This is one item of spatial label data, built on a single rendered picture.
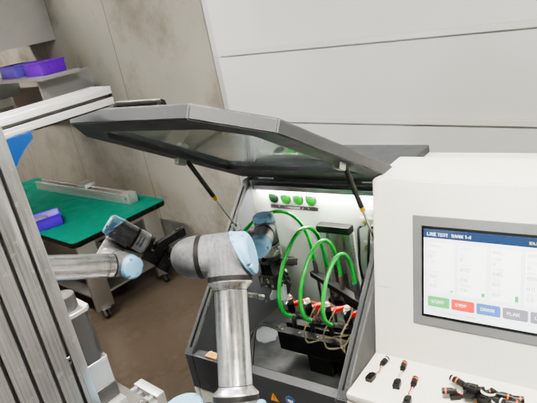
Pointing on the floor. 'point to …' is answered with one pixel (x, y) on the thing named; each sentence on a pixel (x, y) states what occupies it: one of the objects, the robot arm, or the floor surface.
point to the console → (398, 191)
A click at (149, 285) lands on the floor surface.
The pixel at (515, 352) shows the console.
